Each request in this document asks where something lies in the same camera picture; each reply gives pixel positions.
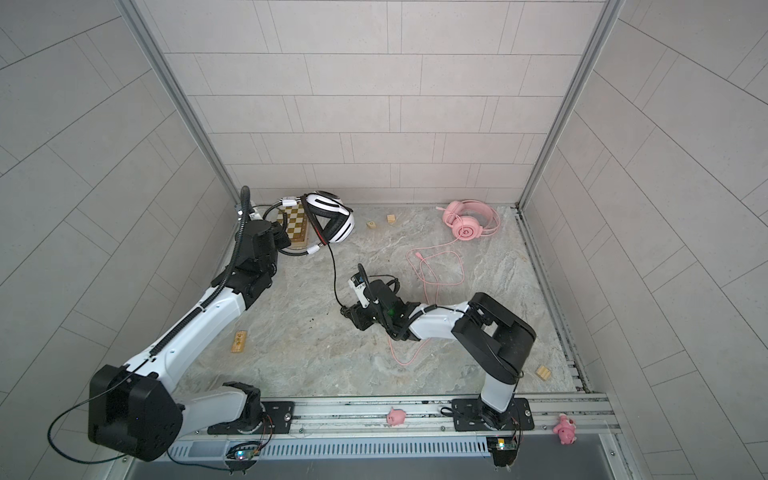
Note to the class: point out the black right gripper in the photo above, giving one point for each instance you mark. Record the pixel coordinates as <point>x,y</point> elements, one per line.
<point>358,316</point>

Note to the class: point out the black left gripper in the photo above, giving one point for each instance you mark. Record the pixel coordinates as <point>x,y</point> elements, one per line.
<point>278,233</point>

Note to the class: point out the white black headphones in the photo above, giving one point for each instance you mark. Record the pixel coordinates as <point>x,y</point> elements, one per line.
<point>331,220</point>

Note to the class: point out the pink headphones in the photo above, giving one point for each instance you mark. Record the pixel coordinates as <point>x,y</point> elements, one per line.
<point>470,219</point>

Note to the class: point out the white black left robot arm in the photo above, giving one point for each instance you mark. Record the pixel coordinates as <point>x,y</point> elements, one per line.
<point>132,409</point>

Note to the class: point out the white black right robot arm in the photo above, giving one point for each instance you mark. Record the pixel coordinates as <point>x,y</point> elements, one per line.
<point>496,338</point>

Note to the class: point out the wooden chess board box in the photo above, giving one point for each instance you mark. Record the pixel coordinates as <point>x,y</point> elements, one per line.
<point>294,220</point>

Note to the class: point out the pink pig toy centre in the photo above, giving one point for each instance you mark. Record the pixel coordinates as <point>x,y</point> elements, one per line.
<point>396,417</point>

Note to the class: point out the pink pig toy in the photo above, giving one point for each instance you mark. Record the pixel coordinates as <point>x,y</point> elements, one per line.
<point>565,430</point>
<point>396,417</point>

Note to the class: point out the wooden domino block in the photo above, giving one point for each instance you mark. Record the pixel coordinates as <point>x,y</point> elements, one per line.
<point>239,342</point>

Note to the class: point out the small wooden block right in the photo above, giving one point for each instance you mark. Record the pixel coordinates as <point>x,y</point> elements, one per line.
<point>544,373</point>

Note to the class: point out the right circuit board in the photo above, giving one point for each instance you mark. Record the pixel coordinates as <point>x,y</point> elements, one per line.
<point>503,450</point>

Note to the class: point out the circuit board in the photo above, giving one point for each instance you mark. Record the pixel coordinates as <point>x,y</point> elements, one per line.
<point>503,450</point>
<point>244,452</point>

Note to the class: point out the left circuit board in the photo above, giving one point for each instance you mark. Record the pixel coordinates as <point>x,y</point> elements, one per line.
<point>244,452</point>

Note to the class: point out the pink pig toy right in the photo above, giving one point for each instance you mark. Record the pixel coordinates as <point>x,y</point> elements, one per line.
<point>565,430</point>

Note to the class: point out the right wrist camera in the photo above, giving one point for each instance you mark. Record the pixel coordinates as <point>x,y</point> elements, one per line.
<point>357,283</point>

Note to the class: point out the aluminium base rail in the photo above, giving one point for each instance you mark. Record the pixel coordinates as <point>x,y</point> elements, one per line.
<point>365,417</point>

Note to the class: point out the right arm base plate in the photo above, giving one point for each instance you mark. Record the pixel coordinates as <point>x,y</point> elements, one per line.
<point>472,414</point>

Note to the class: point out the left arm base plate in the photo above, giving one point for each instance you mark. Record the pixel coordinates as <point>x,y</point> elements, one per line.
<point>275,418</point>

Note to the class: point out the left metal corner post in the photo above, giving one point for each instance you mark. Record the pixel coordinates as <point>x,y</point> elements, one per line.
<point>150,48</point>

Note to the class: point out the metal corner post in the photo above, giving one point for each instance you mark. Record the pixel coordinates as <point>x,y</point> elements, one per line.
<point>150,48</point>
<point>605,22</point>

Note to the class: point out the right metal corner post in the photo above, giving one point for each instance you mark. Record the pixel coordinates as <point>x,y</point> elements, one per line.
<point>605,22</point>

